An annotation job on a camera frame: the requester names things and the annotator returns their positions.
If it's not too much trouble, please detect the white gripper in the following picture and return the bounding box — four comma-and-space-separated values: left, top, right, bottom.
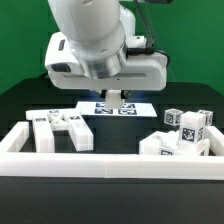
45, 32, 167, 99

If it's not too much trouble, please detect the white chair seat block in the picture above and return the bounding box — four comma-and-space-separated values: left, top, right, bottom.
139, 131, 210, 156

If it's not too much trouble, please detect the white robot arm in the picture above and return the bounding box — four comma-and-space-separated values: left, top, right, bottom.
45, 0, 169, 99

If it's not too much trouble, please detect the white tag marker sheet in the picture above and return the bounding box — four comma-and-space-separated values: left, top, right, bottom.
76, 101, 157, 117

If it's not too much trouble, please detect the white tagged cube near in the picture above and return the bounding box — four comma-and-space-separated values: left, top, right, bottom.
164, 108, 183, 126

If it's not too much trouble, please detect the white tagged cube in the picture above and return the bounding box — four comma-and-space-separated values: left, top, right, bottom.
164, 108, 183, 126
197, 110, 213, 126

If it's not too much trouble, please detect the white tagged cube far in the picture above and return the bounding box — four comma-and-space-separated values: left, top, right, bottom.
197, 110, 213, 126

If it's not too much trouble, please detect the white chair back frame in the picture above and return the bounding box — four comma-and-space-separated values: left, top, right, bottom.
26, 109, 94, 153

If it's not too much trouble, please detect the white U-shaped fence frame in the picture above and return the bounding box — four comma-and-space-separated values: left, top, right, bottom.
0, 122, 224, 180

